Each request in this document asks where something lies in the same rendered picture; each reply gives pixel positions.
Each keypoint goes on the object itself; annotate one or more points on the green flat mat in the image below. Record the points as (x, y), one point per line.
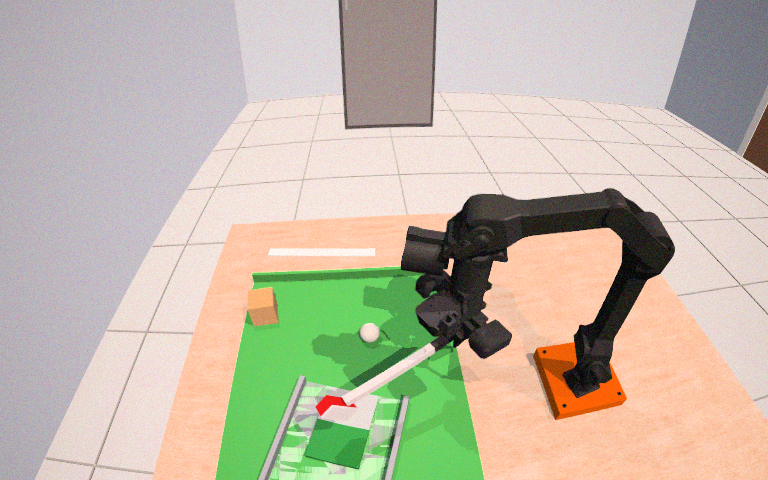
(318, 336)

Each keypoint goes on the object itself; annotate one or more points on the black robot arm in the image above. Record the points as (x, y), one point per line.
(488, 224)

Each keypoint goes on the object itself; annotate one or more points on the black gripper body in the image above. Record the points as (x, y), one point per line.
(484, 338)

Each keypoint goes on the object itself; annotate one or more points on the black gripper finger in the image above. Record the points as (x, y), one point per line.
(459, 338)

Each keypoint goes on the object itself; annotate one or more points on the white golf ball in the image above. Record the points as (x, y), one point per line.
(369, 332)

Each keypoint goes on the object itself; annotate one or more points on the white flat bar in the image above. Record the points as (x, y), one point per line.
(323, 252)

